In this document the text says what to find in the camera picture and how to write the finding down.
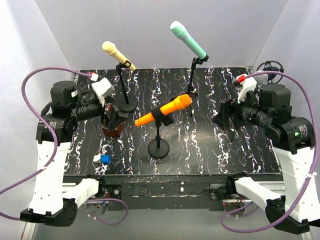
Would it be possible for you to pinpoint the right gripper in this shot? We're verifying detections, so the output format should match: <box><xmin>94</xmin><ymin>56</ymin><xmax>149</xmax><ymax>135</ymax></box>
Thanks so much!
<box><xmin>210</xmin><ymin>89</ymin><xmax>270</xmax><ymax>131</ymax></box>

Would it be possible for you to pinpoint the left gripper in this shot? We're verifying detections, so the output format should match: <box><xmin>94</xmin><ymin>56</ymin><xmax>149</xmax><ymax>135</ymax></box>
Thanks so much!
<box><xmin>70</xmin><ymin>94</ymin><xmax>129</xmax><ymax>129</ymax></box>

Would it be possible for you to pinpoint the black tripod mic stand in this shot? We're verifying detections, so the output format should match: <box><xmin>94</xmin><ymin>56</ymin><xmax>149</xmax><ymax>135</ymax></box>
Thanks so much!
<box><xmin>186</xmin><ymin>56</ymin><xmax>210</xmax><ymax>118</ymax></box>

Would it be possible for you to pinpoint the orange microphone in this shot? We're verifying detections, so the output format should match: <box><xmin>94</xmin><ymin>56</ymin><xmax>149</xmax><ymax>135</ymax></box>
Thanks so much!
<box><xmin>134</xmin><ymin>94</ymin><xmax>192</xmax><ymax>127</ymax></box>

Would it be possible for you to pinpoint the round base mic stand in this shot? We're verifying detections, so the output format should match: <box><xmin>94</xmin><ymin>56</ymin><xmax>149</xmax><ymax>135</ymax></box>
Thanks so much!
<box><xmin>147</xmin><ymin>107</ymin><xmax>175</xmax><ymax>159</ymax></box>

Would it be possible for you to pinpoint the mint green microphone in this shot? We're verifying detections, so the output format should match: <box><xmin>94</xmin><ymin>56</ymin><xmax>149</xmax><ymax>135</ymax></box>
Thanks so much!
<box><xmin>170</xmin><ymin>21</ymin><xmax>209</xmax><ymax>62</ymax></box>

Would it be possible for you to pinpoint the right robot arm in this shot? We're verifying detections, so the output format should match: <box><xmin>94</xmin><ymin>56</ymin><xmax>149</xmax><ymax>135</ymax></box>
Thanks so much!
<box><xmin>213</xmin><ymin>83</ymin><xmax>320</xmax><ymax>235</ymax></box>

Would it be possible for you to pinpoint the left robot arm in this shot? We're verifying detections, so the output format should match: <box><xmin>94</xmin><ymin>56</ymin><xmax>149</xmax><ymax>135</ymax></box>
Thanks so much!
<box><xmin>19</xmin><ymin>78</ymin><xmax>115</xmax><ymax>227</ymax></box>

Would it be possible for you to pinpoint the cream mic round stand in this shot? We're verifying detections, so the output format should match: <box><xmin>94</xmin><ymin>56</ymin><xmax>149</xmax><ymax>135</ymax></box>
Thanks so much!
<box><xmin>116</xmin><ymin>60</ymin><xmax>138</xmax><ymax>113</ymax></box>

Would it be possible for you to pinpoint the silver mesh studio microphone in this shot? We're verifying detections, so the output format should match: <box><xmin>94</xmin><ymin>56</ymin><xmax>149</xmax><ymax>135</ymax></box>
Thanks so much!
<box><xmin>253</xmin><ymin>70</ymin><xmax>268</xmax><ymax>86</ymax></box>

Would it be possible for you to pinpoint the cream microphone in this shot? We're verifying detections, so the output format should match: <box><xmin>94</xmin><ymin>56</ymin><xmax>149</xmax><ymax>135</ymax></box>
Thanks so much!
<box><xmin>102</xmin><ymin>41</ymin><xmax>136</xmax><ymax>71</ymax></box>

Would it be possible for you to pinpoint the right tripod stand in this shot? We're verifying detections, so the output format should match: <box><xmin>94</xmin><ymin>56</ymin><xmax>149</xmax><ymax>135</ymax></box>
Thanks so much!
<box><xmin>256</xmin><ymin>60</ymin><xmax>284</xmax><ymax>84</ymax></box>

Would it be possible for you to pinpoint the blue and white small object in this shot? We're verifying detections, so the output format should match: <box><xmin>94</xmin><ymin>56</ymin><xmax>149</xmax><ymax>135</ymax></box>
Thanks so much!
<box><xmin>92</xmin><ymin>154</ymin><xmax>111</xmax><ymax>165</ymax></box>

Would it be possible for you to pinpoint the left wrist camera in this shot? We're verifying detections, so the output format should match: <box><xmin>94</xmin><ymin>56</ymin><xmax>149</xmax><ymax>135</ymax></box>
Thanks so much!
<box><xmin>91</xmin><ymin>77</ymin><xmax>115</xmax><ymax>107</ymax></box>

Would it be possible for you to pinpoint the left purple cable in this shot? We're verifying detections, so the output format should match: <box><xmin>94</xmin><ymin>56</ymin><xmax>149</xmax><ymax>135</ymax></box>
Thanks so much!
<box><xmin>0</xmin><ymin>66</ymin><xmax>129</xmax><ymax>226</ymax></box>

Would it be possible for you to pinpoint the purple cable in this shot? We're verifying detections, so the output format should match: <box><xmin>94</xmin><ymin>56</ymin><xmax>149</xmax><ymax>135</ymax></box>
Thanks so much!
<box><xmin>0</xmin><ymin>66</ymin><xmax>129</xmax><ymax>226</ymax></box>
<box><xmin>220</xmin><ymin>70</ymin><xmax>316</xmax><ymax>230</ymax></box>

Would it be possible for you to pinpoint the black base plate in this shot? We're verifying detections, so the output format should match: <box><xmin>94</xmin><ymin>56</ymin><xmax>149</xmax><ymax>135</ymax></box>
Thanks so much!
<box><xmin>62</xmin><ymin>173</ymin><xmax>285</xmax><ymax>211</ymax></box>

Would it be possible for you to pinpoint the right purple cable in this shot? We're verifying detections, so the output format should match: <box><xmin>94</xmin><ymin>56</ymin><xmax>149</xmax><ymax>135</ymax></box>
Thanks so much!
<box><xmin>220</xmin><ymin>70</ymin><xmax>316</xmax><ymax>230</ymax></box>

